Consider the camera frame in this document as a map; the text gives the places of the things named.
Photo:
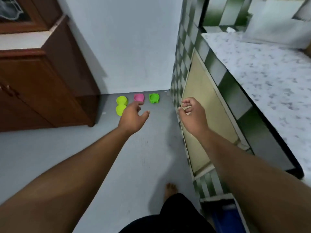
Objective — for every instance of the person's right hand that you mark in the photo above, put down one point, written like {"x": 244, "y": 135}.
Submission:
{"x": 193, "y": 118}

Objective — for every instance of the person's left hand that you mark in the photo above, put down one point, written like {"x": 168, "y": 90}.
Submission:
{"x": 132, "y": 118}

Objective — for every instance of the yellow-green double pet bowl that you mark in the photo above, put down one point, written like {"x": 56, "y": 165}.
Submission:
{"x": 121, "y": 100}

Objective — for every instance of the pink cat-ear bowl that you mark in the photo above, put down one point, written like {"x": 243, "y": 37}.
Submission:
{"x": 139, "y": 97}

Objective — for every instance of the green cat bowl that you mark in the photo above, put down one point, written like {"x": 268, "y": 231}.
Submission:
{"x": 153, "y": 97}

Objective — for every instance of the blue lidded storage box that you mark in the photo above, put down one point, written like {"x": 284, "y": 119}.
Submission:
{"x": 228, "y": 220}

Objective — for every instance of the person's left forearm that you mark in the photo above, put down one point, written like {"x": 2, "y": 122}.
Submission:
{"x": 60, "y": 186}

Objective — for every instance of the person's right forearm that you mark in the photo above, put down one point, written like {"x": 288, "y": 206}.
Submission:
{"x": 255, "y": 181}

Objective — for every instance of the person's right foot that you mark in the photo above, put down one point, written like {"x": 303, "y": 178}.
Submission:
{"x": 170, "y": 189}

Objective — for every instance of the beige cupboard door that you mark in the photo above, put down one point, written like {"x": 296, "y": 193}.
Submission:
{"x": 204, "y": 82}

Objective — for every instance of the checkered tiled counter base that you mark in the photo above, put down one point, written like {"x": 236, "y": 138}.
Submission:
{"x": 230, "y": 87}

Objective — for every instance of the white floral cloth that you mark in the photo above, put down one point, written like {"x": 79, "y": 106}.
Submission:
{"x": 267, "y": 82}

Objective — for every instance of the brown wooden cabinet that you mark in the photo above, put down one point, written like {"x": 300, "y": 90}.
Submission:
{"x": 48, "y": 82}

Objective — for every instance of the white crumpled tissue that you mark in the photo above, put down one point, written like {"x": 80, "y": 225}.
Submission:
{"x": 229, "y": 29}

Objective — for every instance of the black shorts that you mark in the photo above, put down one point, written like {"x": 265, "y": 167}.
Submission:
{"x": 170, "y": 215}

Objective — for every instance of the white pillow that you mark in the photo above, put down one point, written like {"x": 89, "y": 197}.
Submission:
{"x": 272, "y": 21}

